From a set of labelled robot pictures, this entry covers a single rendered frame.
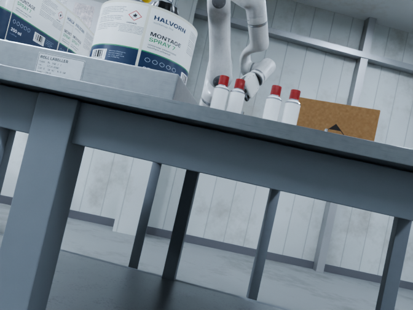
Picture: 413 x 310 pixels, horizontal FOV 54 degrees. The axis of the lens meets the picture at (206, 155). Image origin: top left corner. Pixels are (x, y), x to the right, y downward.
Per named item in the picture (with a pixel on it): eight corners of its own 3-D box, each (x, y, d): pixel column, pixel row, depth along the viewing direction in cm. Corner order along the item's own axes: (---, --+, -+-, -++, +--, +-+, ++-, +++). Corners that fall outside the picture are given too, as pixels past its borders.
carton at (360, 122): (284, 164, 155) (298, 96, 156) (287, 168, 178) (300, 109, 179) (365, 181, 147) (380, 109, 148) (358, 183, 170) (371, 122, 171)
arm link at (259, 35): (230, 23, 185) (238, 79, 205) (262, 26, 177) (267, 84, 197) (239, 14, 190) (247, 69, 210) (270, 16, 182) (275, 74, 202)
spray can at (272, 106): (255, 143, 131) (269, 82, 132) (255, 145, 136) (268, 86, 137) (271, 147, 130) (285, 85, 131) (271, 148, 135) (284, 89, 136)
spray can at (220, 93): (203, 132, 133) (216, 72, 134) (204, 134, 138) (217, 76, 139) (218, 135, 133) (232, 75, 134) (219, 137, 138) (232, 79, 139)
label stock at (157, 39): (91, 87, 91) (106, 26, 91) (177, 109, 93) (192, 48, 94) (76, 67, 71) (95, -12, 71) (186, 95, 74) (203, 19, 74)
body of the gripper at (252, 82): (252, 89, 199) (241, 100, 192) (245, 70, 194) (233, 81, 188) (265, 87, 194) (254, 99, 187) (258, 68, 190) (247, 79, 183)
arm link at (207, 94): (200, 104, 206) (211, 64, 190) (201, 83, 220) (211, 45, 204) (223, 108, 208) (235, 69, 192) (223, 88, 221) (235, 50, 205)
